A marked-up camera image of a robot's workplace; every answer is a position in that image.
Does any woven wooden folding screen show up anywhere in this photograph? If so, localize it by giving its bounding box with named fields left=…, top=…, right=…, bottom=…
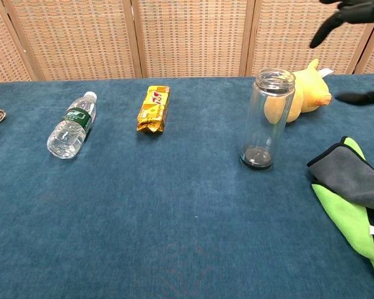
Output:
left=0, top=0, right=374, bottom=83

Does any clear plastic water bottle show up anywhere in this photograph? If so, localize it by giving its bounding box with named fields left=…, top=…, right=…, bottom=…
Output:
left=46, top=91, right=98, bottom=160

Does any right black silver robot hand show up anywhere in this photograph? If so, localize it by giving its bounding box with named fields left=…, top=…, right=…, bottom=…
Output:
left=309, top=0, right=374, bottom=107

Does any green grey microfibre cloth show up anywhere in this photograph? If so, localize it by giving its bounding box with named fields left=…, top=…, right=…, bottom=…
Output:
left=307, top=135, right=374, bottom=286

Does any blue felt table mat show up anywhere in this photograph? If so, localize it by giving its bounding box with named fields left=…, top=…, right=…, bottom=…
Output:
left=0, top=73, right=374, bottom=299

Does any clear glass cup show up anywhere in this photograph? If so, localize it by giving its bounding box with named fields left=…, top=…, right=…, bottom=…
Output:
left=239, top=67, right=297, bottom=171

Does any gold snack packet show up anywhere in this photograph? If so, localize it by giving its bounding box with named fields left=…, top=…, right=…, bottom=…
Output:
left=136, top=85, right=171, bottom=135

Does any yellow plush toy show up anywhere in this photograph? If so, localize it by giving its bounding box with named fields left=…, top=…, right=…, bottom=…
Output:
left=263, top=58, right=334, bottom=124

